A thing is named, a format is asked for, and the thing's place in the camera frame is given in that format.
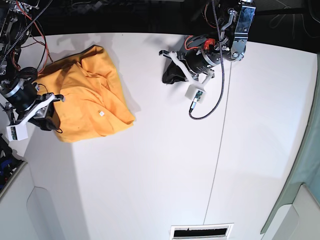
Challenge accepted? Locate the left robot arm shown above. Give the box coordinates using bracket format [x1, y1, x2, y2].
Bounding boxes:
[176, 0, 256, 80]

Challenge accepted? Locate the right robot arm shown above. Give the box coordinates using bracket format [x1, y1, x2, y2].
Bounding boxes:
[0, 0, 65, 139]

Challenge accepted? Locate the braided camera cable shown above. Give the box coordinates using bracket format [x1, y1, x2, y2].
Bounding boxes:
[187, 0, 227, 122]

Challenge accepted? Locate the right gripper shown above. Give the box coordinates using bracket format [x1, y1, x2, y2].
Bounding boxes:
[0, 77, 65, 131]

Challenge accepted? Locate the braided right arm cable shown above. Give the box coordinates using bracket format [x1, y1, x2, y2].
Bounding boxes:
[0, 0, 55, 66]

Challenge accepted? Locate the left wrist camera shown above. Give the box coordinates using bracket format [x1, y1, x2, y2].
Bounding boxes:
[184, 84, 206, 104]

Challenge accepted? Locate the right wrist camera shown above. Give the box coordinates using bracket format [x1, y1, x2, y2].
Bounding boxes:
[6, 124, 28, 142]

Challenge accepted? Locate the black blue clutter pile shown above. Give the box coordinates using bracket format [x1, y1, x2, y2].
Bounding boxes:
[0, 133, 24, 191]

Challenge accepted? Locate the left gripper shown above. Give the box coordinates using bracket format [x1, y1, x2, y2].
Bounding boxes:
[158, 48, 220, 85]

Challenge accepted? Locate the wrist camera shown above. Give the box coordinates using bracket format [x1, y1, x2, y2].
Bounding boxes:
[6, 124, 28, 142]
[184, 84, 206, 104]

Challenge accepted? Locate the yellow t-shirt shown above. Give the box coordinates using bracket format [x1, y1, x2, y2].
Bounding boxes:
[36, 45, 135, 143]

